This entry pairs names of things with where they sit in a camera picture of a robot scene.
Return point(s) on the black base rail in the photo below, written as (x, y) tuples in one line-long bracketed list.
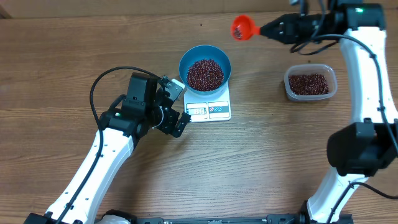
[(116, 216)]

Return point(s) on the white kitchen scale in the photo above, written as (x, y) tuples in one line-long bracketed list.
[(208, 108)]

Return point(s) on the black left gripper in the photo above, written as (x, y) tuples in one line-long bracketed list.
[(168, 127)]

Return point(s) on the clear plastic container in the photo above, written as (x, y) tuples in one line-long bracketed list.
[(310, 82)]

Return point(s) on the blue bowl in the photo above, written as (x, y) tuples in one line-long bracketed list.
[(205, 69)]

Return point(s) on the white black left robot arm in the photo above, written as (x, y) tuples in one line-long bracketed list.
[(147, 104)]

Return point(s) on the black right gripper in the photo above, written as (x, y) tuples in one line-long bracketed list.
[(293, 30)]

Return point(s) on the red beans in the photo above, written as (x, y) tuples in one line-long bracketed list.
[(207, 68)]

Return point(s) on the red scoop blue handle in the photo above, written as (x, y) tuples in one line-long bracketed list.
[(243, 28)]

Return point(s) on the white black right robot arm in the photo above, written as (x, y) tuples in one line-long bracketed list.
[(369, 143)]

